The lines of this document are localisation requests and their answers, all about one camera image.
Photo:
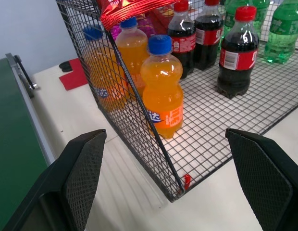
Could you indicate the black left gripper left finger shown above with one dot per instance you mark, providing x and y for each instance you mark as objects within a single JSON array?
[{"x": 74, "y": 178}]

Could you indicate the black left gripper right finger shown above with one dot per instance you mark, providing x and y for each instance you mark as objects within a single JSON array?
[{"x": 266, "y": 178}]

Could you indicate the green conveyor belt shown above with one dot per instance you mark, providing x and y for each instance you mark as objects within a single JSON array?
[{"x": 12, "y": 134}]

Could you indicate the orange soda bottle blue cap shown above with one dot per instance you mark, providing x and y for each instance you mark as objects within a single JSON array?
[
  {"x": 163, "y": 91},
  {"x": 134, "y": 48},
  {"x": 103, "y": 72}
]

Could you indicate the cola bottle red cap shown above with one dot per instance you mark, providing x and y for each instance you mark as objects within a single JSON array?
[
  {"x": 236, "y": 60},
  {"x": 182, "y": 41},
  {"x": 208, "y": 36}
]

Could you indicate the green soda bottle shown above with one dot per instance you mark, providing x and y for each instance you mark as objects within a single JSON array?
[
  {"x": 283, "y": 31},
  {"x": 257, "y": 12}
]

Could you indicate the red chip bag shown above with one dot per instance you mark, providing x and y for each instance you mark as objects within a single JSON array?
[{"x": 125, "y": 9}]

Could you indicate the red snack bag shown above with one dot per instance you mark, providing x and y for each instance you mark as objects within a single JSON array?
[{"x": 163, "y": 14}]

